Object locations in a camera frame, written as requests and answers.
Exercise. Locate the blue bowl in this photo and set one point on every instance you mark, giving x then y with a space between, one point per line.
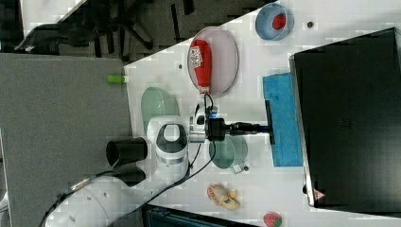
264 18

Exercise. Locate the plush orange and pastry toy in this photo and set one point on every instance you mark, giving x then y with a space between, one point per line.
221 196

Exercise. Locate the red strawberry in bowl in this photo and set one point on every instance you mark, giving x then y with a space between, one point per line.
279 21

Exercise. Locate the grey round plate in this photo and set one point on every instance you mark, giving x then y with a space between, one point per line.
224 59

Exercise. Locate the black utensil holder cup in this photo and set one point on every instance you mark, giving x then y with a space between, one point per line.
126 151

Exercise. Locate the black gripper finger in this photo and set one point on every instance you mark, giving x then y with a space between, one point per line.
257 127
258 132

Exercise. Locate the green marker on table edge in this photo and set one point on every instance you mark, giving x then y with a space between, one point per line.
117 79

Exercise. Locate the silver toaster oven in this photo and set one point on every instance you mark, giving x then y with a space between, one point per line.
336 114

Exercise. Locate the black office chair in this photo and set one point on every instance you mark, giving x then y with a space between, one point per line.
49 23

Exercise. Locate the green colander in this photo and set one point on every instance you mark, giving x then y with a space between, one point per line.
157 102

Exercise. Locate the red plush ketchup bottle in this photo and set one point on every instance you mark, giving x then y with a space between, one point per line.
200 55

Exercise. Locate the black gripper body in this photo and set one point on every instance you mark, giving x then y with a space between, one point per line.
217 129

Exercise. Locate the blue bin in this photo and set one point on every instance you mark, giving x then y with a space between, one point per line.
158 216

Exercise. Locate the red plush strawberry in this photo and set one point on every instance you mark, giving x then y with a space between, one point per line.
272 219

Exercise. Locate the green mug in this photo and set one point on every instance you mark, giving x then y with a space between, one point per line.
231 153

